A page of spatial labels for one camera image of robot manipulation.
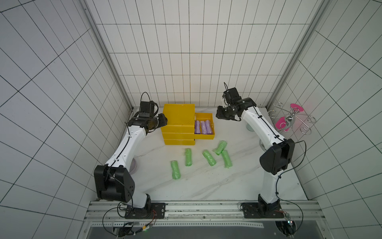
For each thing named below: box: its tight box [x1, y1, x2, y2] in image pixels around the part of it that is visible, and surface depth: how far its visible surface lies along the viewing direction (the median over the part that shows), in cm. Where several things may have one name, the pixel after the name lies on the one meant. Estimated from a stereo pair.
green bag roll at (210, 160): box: [202, 149, 217, 167], surface depth 91 cm
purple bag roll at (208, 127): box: [205, 119, 213, 135], surface depth 97 cm
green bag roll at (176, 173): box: [170, 160, 182, 180], surface depth 87 cm
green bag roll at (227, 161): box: [221, 149, 233, 169], surface depth 91 cm
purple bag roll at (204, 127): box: [200, 120, 208, 135], surface depth 97 cm
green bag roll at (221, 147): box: [212, 140, 228, 156], surface depth 97 cm
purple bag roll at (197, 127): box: [194, 120, 201, 134], surface depth 97 cm
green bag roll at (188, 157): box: [185, 147, 192, 167], surface depth 92 cm
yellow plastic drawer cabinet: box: [160, 103, 196, 146], surface depth 89 cm
